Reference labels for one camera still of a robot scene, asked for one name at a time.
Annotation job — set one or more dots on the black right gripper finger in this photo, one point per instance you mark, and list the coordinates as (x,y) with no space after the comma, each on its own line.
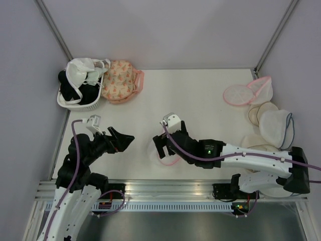
(160,142)
(183,130)

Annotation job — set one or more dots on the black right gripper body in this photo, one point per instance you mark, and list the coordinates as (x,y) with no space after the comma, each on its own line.
(190,160)

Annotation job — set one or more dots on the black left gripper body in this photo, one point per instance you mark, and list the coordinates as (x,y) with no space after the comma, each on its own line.
(106,145)

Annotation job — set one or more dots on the white bra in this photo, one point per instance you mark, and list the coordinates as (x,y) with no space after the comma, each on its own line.
(93,77)
(80,72)

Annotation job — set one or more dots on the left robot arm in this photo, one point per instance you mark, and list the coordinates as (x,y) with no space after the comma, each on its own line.
(77,188)

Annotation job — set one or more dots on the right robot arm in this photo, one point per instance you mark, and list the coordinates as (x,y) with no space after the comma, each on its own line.
(286,170)

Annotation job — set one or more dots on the white plastic laundry basket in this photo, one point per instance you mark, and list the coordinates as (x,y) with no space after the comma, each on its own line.
(80,100)

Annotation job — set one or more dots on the floral peach bra case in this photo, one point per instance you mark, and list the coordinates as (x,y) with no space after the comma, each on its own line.
(121,82)

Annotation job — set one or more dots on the pink mesh laundry bag flat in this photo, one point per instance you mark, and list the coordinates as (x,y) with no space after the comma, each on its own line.
(238,95)

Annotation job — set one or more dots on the white bra in basket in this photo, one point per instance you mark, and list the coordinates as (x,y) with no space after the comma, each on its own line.
(93,77)

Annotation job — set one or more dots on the beige bra cup upper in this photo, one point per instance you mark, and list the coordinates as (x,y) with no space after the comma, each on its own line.
(256,111)

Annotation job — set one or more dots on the pink mesh laundry bag open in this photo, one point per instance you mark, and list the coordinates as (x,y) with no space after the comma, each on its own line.
(262,90)

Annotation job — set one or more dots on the large white blue mesh bag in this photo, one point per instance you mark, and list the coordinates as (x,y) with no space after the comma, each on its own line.
(279,193)

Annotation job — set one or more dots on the black bras in basket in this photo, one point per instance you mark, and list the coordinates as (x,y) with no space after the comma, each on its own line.
(67,95)

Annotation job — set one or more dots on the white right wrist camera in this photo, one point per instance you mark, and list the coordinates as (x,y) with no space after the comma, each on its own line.
(172,123)

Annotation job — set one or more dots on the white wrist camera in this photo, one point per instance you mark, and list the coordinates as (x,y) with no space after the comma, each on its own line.
(92,124)
(172,123)

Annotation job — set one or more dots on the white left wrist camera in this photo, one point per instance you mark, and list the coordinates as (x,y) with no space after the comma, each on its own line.
(92,124)

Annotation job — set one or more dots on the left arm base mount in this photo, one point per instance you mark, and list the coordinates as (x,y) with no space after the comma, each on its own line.
(114,192)

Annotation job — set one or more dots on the aluminium front rail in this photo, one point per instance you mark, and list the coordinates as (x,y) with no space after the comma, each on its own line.
(163,190)

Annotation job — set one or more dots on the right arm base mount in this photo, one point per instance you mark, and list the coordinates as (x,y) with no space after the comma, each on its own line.
(230,192)

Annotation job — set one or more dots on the white slotted cable duct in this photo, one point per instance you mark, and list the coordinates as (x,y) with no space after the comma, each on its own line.
(177,207)

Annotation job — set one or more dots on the left aluminium corner post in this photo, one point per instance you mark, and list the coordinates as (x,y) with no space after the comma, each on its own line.
(53,27)

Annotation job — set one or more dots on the aluminium corner post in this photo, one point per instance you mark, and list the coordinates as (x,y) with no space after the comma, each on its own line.
(53,27)
(274,38)

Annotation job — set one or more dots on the right aluminium corner post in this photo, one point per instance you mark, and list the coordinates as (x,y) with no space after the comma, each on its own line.
(274,38)

